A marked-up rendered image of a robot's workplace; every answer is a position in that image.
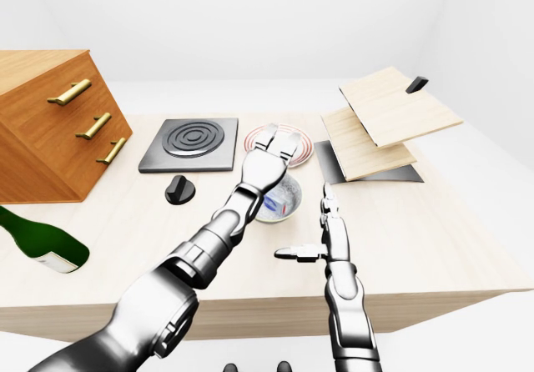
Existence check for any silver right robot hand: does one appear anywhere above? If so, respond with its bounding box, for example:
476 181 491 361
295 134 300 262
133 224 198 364
274 181 355 268

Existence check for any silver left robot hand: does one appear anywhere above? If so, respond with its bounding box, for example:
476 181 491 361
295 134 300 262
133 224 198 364
238 123 303 194

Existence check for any patterned grey bowl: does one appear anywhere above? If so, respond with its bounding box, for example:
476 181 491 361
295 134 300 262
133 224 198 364
253 173 304 224

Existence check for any white and blue cream cheese box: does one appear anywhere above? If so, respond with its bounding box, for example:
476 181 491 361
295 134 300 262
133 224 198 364
263 192 290 216

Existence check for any white plate with red rings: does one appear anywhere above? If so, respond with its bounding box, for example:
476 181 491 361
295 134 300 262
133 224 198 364
244 123 315 169

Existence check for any dark grey flat panel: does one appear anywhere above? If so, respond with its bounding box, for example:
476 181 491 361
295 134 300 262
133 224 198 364
313 139 426 184

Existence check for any flat dark stove plate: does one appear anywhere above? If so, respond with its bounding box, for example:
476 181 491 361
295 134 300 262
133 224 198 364
138 117 239 174

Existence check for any small pale wooden board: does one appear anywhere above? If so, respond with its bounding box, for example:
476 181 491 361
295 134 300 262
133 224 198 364
320 106 419 183

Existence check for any round black knob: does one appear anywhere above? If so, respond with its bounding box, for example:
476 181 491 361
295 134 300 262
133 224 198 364
164 174 197 207

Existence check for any small black block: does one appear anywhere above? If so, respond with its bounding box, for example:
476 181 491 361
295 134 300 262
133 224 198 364
405 75 430 95

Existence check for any wooden cabinet drawer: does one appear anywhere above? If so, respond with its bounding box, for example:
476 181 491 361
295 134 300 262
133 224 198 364
52 108 134 202
23 80 123 177
0 50 110 148

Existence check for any green wine bottle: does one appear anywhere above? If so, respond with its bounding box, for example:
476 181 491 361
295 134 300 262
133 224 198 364
0 204 91 274

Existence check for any wooden cabinet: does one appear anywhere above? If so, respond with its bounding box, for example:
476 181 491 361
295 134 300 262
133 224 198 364
0 49 134 205

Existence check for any brass drawer handle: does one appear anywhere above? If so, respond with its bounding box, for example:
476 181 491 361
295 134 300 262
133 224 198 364
74 112 113 141
95 137 128 166
47 78 93 107

